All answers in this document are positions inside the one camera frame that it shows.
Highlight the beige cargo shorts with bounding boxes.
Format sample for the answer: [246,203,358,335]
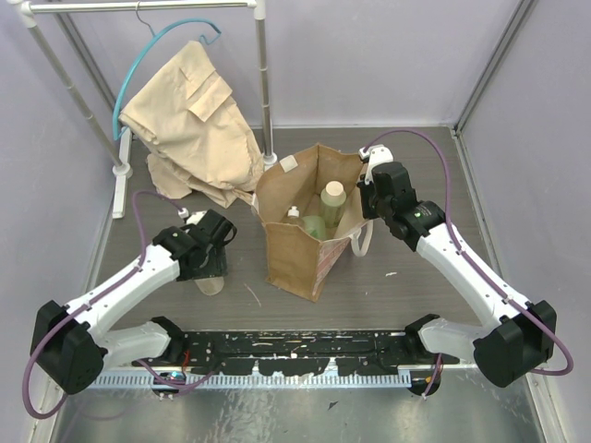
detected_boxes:
[119,41,263,208]

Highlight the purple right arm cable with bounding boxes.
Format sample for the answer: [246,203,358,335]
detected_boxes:
[359,128,574,398]

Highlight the green bottle with beige cap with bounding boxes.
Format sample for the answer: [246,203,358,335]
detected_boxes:
[320,181,347,229]

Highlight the teal clothes hanger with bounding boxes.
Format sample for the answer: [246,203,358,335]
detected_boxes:
[112,17,223,141]

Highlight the light green lotion bottle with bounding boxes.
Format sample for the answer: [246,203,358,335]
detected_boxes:
[302,215,328,241]

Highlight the white metal clothes rack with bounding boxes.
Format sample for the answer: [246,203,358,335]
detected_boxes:
[6,0,279,220]

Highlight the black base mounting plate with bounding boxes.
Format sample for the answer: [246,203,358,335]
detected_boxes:
[147,329,437,377]

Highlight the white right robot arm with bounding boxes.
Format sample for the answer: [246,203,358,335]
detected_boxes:
[357,162,557,388]

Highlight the white slotted cable duct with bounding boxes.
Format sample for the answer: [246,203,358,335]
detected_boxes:
[90,370,412,389]

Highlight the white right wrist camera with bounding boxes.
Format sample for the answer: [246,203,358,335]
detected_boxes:
[358,144,393,186]

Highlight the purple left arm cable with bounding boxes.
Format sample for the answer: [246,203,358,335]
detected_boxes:
[21,191,218,420]

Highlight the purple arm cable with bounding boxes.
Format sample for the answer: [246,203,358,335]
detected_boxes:
[21,191,218,420]
[359,128,574,398]

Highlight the brown canvas tote bag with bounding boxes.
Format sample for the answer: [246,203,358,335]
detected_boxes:
[253,144,373,302]

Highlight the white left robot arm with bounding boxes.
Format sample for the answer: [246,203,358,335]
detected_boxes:
[30,210,237,396]

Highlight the amber clear bottle white cap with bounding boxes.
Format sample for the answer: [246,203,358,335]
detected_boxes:
[284,206,305,229]

